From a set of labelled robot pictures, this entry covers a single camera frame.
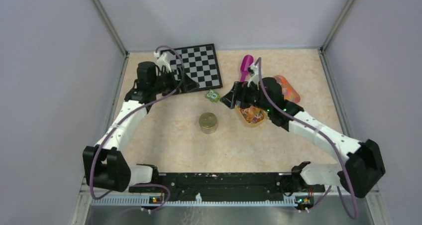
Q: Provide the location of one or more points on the tray with orange wrapped candies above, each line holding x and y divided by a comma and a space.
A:
252, 116

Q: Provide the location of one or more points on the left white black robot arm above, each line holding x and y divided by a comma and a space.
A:
104, 164

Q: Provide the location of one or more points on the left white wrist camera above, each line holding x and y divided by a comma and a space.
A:
163, 61

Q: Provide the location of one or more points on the green owl toy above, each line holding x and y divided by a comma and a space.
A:
212, 96

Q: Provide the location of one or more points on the tray with mixed colourful candies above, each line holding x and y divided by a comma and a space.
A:
288, 90

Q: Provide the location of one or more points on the black white chessboard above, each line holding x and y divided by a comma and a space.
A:
201, 64

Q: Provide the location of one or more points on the clear plastic cup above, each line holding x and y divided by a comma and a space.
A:
208, 129

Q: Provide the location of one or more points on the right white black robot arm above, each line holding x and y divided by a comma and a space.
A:
360, 164

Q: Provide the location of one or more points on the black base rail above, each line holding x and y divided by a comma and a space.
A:
228, 187

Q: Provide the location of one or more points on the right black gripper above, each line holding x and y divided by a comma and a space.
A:
241, 90

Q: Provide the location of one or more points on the magenta plastic scoop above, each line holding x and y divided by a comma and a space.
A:
246, 62

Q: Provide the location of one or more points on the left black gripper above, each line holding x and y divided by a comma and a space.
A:
185, 83

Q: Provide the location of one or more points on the white round lid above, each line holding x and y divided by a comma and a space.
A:
208, 120

